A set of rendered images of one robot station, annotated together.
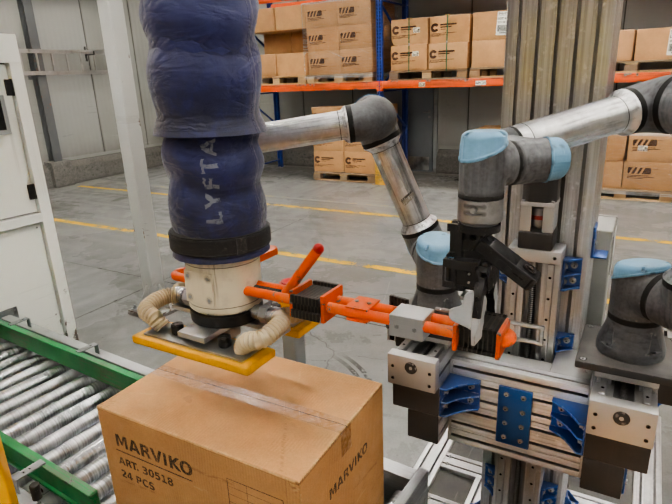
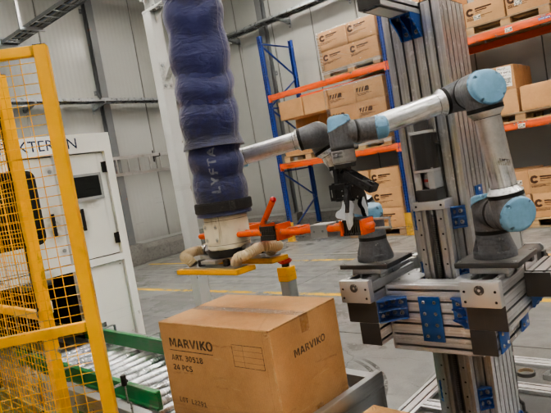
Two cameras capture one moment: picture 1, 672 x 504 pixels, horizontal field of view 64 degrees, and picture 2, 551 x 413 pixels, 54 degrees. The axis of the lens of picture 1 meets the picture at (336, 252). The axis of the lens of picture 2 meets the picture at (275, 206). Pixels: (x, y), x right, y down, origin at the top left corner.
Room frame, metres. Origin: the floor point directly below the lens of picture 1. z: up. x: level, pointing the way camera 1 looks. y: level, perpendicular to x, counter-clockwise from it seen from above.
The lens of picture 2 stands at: (-0.86, -0.34, 1.47)
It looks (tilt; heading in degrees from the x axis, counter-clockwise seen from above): 4 degrees down; 11
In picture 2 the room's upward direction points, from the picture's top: 10 degrees counter-clockwise
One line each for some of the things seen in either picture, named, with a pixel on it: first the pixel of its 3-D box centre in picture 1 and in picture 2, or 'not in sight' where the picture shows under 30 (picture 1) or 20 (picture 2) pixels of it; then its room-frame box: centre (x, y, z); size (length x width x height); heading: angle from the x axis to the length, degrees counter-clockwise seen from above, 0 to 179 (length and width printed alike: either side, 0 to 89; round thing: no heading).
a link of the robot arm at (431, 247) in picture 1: (436, 258); (369, 219); (1.43, -0.28, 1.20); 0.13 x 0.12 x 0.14; 1
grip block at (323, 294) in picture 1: (316, 300); (275, 231); (1.05, 0.05, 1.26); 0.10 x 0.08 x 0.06; 150
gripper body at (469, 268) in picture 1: (473, 255); (345, 182); (0.89, -0.24, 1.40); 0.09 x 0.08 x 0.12; 59
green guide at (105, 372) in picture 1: (87, 357); (154, 341); (2.07, 1.09, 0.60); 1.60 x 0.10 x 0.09; 56
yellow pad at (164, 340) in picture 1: (200, 339); (214, 265); (1.09, 0.31, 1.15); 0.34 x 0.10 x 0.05; 60
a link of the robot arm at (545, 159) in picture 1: (527, 159); (368, 129); (0.93, -0.34, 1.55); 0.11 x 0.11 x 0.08; 18
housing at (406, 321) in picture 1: (411, 322); (324, 229); (0.94, -0.14, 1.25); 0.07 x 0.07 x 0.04; 60
